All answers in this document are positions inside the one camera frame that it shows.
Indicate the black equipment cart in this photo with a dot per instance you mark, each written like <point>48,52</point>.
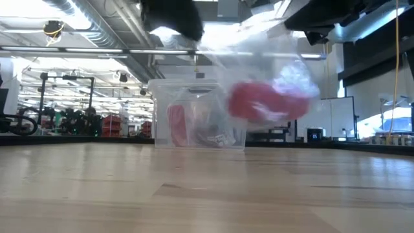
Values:
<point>278,134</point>

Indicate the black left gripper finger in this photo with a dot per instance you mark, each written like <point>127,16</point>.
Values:
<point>192,32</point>

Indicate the black robot workstation rig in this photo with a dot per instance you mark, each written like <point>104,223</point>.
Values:
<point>77,121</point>

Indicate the silver ceiling ventilation duct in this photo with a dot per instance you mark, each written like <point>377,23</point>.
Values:
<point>103,35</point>

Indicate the clear plastic storage container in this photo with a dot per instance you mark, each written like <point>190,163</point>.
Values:
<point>161,129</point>

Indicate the bagged grey bandage roll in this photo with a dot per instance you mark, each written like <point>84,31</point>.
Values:
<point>213,139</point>

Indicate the black office chair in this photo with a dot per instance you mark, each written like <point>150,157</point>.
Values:
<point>6,124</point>

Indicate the small device blue display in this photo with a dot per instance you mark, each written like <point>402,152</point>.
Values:
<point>314,136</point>

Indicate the black hanging spotlight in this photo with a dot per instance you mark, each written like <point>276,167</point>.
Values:
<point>123,77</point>

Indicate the grey ceiling junction box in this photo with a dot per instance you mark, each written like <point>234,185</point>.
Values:
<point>228,8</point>

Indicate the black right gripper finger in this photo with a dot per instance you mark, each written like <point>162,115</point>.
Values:
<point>316,38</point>

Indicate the clear plastic zip bag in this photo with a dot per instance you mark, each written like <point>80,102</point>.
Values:
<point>252,64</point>

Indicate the pink elastic bandage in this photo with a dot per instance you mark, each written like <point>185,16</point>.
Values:
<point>258,103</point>

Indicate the white whiteboard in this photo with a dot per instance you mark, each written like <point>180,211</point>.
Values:
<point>333,116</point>

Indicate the black aluminium table frame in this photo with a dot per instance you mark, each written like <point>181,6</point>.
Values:
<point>48,139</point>

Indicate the long ceiling light bar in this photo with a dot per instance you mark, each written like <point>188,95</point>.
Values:
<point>310,55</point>

